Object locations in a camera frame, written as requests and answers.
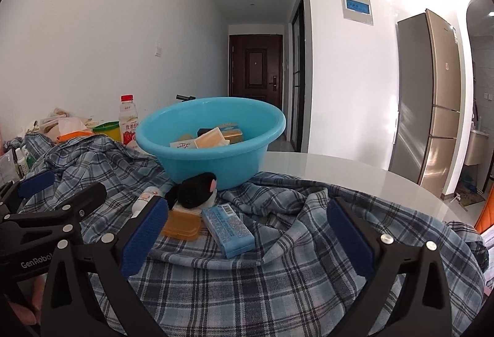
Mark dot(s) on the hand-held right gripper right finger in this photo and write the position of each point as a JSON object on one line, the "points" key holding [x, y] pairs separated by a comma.
{"points": [[349, 236]]}

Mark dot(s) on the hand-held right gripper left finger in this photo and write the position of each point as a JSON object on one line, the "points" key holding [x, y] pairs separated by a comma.
{"points": [[144, 233]]}

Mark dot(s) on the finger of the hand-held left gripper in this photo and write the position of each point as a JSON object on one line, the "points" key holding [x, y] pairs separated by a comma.
{"points": [[36, 182], [77, 206]]}

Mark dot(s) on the blue printed box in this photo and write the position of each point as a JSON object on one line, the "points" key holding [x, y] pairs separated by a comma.
{"points": [[227, 231]]}

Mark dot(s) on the blue plastic basin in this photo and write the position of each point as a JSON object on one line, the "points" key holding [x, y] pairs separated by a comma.
{"points": [[208, 163]]}

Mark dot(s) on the white red box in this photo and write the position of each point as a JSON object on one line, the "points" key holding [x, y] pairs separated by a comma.
{"points": [[184, 145]]}

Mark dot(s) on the orange white-edged box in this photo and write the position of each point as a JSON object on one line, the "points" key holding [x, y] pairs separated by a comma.
{"points": [[210, 139]]}

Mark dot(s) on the small black box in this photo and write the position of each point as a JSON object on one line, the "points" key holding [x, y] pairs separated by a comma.
{"points": [[204, 131]]}

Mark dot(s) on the gold box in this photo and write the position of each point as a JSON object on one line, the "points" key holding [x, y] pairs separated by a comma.
{"points": [[234, 136]]}

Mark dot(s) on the person's left hand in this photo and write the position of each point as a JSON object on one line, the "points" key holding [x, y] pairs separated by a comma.
{"points": [[36, 298]]}

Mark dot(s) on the small white green bottle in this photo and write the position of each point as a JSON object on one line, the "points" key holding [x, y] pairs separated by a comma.
{"points": [[29, 155], [20, 163]]}

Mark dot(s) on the white lotion bottle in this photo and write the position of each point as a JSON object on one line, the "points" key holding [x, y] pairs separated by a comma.
{"points": [[144, 200]]}

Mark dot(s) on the cream soap bar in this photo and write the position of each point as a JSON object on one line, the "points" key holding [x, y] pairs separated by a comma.
{"points": [[189, 210]]}

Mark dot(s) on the white crumpled bag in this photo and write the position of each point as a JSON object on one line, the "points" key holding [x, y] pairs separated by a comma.
{"points": [[52, 119]]}

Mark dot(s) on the black plush toy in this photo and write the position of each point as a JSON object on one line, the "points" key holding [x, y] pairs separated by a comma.
{"points": [[195, 188]]}

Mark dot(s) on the yellow cup green rim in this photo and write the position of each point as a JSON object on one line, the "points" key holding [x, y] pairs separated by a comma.
{"points": [[110, 132]]}

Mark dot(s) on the blue plaid cloth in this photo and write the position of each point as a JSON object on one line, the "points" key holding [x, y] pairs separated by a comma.
{"points": [[270, 283]]}

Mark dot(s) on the red capped drink bottle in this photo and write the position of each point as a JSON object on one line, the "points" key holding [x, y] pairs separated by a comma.
{"points": [[128, 125]]}

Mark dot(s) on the floor mat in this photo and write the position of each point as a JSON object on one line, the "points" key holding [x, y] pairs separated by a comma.
{"points": [[470, 197]]}

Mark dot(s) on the orange chair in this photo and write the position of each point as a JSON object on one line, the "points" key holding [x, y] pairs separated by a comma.
{"points": [[486, 219]]}

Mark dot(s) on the black folding bicycle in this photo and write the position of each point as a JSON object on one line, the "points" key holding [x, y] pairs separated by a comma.
{"points": [[185, 97]]}

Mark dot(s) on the white bathroom sink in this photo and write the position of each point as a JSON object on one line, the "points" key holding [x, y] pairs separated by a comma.
{"points": [[476, 146]]}

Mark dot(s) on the silver gold refrigerator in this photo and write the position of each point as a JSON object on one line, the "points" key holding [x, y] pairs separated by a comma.
{"points": [[424, 98]]}

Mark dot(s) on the black framed glass door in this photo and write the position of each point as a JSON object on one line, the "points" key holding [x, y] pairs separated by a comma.
{"points": [[299, 71]]}

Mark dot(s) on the brown entrance door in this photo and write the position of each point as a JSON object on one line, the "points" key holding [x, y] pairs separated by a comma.
{"points": [[254, 67]]}

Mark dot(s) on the white wall switch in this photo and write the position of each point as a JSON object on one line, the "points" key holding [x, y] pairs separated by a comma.
{"points": [[158, 49]]}

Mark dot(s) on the white wall socket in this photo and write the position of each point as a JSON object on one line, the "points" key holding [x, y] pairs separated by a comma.
{"points": [[488, 96]]}

